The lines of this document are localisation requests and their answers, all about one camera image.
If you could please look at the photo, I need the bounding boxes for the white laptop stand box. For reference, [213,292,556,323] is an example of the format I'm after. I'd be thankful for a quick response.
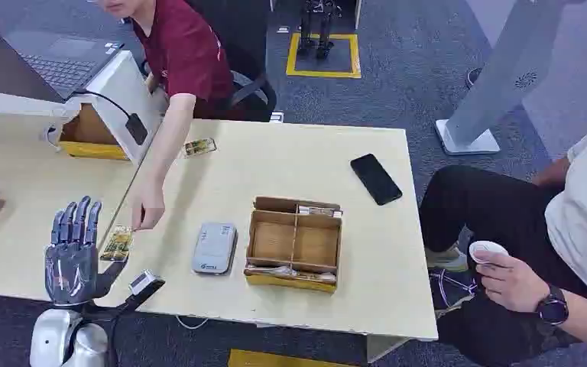
[0,50,166,166]

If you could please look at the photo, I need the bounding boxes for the black office chair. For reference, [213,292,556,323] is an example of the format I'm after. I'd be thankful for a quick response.
[186,0,278,123]

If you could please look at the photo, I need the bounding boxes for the black power adapter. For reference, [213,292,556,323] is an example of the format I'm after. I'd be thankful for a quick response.
[125,112,149,147]

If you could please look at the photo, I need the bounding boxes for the white cable under desk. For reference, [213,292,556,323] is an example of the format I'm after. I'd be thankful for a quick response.
[175,315,209,331]

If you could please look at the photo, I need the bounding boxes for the person seated beside desk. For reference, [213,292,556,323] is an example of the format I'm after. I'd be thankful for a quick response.
[418,106,587,367]

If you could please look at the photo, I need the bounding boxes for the person's hand with watch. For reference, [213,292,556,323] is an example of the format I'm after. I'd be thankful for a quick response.
[472,250,553,314]

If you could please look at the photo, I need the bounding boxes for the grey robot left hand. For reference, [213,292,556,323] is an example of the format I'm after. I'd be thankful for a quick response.
[44,196,128,307]

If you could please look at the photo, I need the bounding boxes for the yellow green printed card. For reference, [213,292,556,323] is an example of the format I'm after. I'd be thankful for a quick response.
[183,137,218,158]
[99,225,135,263]

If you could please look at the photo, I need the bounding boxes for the black wristwatch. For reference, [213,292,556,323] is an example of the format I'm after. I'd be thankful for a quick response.
[534,284,570,326]

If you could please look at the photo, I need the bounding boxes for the wooden card box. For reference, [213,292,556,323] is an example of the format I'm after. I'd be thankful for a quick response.
[243,196,344,294]

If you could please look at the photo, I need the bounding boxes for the yellow floor tape strip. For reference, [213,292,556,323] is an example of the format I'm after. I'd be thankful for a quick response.
[227,348,358,367]

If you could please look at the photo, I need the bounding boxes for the stack of cards, long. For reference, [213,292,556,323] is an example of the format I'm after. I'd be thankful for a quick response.
[246,265,338,285]

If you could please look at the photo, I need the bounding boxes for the yellow cardboard box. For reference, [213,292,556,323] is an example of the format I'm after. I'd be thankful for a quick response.
[58,103,131,162]

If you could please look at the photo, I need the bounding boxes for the dark shoe with white lines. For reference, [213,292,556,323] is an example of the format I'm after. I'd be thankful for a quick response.
[428,268,478,319]

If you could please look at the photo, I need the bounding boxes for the black robot legs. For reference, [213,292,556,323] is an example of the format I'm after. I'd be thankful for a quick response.
[297,0,337,60]

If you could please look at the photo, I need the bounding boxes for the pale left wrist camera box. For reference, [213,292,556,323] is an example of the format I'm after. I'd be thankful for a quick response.
[128,269,166,298]

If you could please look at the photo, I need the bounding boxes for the yellow floor tape square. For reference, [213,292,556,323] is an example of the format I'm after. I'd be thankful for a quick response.
[285,32,363,80]

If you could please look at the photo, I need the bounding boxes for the stack of cards, short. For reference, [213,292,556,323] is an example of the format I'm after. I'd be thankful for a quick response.
[297,204,344,219]

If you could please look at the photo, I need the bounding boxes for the person's hand pinching card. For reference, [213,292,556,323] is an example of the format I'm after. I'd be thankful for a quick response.
[126,177,167,232]

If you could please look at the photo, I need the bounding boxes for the person across the desk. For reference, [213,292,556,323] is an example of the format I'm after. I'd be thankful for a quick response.
[96,0,244,232]

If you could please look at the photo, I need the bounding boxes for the black power cable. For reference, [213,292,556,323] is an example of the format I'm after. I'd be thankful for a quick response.
[72,89,134,121]

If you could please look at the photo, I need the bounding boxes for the black smartphone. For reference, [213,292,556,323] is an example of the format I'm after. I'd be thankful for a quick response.
[349,152,404,207]

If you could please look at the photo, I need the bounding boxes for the dark laptop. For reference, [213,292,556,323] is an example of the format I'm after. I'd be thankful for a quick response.
[0,0,125,102]

